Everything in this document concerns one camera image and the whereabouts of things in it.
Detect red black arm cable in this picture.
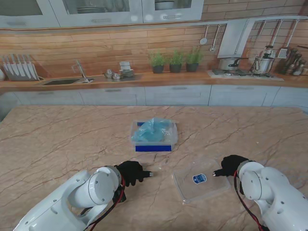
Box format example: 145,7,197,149
83,177,127,231
232,170,265,231

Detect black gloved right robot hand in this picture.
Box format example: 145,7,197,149
211,154,250,179

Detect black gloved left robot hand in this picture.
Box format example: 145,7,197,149
114,160,154,188

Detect red black right arm cable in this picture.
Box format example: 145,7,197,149
232,170,265,231

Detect clear plastic crate blue handles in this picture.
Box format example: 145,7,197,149
129,118,179,153

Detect clear plastic crate lid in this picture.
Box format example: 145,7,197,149
172,155,232,205

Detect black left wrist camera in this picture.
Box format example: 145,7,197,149
112,184,127,205

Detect red black left arm cable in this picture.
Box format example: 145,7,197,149
83,177,127,231

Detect printed kitchen backdrop banner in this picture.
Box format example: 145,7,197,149
0,0,308,108

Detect clear bubble film sheet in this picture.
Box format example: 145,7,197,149
131,117,175,143

